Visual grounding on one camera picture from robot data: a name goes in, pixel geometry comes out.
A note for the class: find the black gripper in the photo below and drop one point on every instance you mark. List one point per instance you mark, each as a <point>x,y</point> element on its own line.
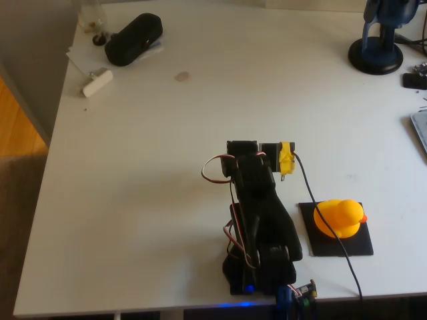
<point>241,147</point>

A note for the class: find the white paper sheets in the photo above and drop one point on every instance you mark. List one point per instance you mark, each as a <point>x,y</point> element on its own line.
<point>80,53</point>

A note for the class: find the blue microphone on black stand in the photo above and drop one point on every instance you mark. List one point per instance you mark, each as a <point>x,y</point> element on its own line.
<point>375,56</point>

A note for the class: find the yellow rubber duck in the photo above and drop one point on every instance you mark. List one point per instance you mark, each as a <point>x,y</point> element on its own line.
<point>347,216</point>

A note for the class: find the small controller board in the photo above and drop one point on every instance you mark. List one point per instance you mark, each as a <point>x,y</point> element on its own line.
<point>305,290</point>

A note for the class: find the small circuit board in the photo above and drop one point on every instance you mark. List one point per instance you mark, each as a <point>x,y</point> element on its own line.
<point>421,68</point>

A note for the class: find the small black round cap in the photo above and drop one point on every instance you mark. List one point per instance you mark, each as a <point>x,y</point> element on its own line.
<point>99,39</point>

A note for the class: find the black square mat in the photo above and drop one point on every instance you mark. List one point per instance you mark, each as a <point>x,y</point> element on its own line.
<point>360,246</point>

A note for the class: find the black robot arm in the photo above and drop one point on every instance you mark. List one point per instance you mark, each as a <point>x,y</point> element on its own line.
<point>263,213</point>

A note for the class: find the black oblong case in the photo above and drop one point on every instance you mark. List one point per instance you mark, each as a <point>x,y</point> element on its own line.
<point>133,40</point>

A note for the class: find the clear bottle with red label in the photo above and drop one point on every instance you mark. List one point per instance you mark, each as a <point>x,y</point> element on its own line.
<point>90,20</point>

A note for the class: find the white rectangular adapter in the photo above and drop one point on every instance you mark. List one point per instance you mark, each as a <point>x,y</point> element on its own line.
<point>98,81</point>

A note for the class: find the camera with yellow tape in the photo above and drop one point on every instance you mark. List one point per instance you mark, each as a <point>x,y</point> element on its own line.
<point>286,163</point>

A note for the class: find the black phone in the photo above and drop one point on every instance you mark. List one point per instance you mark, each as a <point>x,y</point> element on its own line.
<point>415,81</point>

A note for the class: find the blue table clamp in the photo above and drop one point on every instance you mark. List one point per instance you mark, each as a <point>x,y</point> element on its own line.
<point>284,296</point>

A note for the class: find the grey laptop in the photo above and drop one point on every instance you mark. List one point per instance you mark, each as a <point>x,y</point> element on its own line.
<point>422,130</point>

